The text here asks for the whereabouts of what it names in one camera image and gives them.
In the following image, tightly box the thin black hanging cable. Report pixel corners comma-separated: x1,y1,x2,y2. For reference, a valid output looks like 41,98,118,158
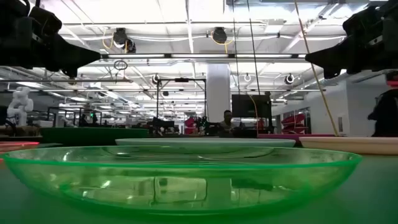
231,0,241,95

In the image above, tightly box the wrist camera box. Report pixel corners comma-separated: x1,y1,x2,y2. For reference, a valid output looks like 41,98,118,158
341,5,386,39
29,5,63,37

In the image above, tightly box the white building pillar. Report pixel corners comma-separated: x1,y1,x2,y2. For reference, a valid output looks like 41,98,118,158
206,63,231,124

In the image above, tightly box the clear orange plastic plate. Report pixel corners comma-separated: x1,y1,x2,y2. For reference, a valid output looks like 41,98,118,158
0,141,40,164

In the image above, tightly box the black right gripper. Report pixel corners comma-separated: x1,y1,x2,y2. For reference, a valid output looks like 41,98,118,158
304,18,398,80

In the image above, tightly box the yellow cable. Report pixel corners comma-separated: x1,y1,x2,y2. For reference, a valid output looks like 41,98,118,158
294,0,340,137

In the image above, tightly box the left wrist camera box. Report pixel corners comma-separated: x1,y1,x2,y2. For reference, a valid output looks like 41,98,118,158
29,5,63,37

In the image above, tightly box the large grey plastic plate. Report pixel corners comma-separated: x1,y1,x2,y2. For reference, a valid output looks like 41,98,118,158
114,138,297,149

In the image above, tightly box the red storage rack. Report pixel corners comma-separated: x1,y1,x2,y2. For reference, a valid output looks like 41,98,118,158
280,113,309,135

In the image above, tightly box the black camera frame rig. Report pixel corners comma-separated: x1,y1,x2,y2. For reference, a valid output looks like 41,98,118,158
155,77,208,126

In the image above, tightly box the black cable with coil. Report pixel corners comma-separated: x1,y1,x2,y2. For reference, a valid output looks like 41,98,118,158
246,0,261,96

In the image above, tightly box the black monitor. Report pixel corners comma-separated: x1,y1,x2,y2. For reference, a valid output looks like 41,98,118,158
231,94,272,119

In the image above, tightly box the black ceiling cable reel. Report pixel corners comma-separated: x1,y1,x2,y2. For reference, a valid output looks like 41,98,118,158
210,26,234,46
111,27,137,54

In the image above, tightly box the black hanging cable loop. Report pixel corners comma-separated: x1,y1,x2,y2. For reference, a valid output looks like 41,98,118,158
113,59,129,71

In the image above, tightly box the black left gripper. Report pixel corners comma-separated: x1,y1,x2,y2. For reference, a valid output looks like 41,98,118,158
0,17,102,78

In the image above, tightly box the clear green plastic plate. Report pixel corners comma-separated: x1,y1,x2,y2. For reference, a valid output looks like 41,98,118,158
1,145,363,218

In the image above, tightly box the cream plastic plate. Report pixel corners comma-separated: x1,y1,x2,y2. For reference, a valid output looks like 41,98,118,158
298,136,398,156

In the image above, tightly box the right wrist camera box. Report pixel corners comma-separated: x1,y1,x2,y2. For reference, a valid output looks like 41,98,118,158
341,5,386,39

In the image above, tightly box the person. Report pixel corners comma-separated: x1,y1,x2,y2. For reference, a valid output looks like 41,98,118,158
218,110,238,138
367,70,398,138

